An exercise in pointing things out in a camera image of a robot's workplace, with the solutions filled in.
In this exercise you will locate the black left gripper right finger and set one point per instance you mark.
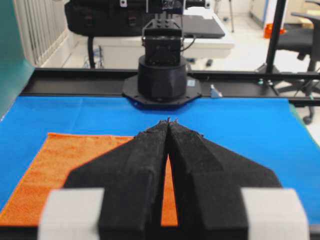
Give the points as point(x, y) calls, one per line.
point(221, 195)

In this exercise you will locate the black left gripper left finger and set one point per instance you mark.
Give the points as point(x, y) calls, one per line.
point(115, 196)

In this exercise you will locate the orange towel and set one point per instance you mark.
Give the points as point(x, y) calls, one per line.
point(58, 156)

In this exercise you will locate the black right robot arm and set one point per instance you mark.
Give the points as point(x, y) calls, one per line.
point(163, 84)

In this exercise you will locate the blue table cloth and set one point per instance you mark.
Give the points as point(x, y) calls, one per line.
point(264, 130)

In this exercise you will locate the black office chair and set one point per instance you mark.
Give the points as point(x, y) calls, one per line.
point(305, 42)

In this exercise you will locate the black bag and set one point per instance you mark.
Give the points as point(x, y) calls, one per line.
point(105, 18)

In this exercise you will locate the black table frame rail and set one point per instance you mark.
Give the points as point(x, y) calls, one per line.
point(66, 82)

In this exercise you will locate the black vertical frame post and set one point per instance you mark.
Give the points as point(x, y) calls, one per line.
point(275, 34)

